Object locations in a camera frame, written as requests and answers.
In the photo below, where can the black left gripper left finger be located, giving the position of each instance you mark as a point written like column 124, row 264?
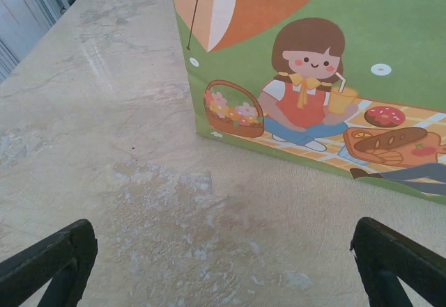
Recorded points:
column 75, row 248

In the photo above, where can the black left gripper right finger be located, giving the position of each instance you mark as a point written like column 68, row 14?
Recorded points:
column 380, row 251

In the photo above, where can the cartoon picnic paper bag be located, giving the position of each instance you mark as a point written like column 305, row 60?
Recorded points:
column 366, row 25

